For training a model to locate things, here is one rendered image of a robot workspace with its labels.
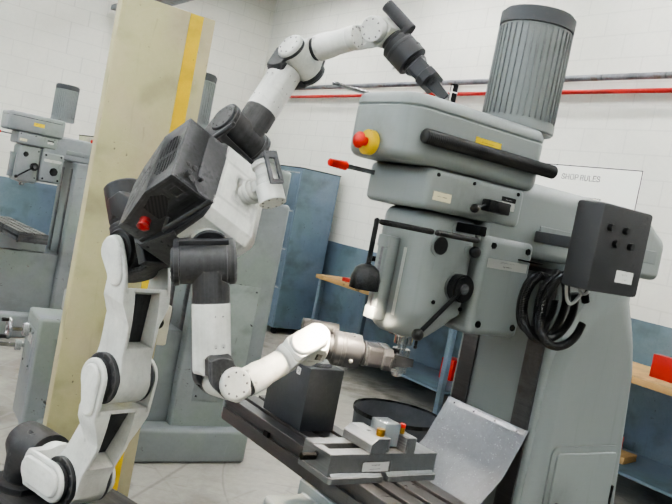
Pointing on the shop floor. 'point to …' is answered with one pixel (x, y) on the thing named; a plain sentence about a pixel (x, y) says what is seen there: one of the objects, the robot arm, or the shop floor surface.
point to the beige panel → (67, 398)
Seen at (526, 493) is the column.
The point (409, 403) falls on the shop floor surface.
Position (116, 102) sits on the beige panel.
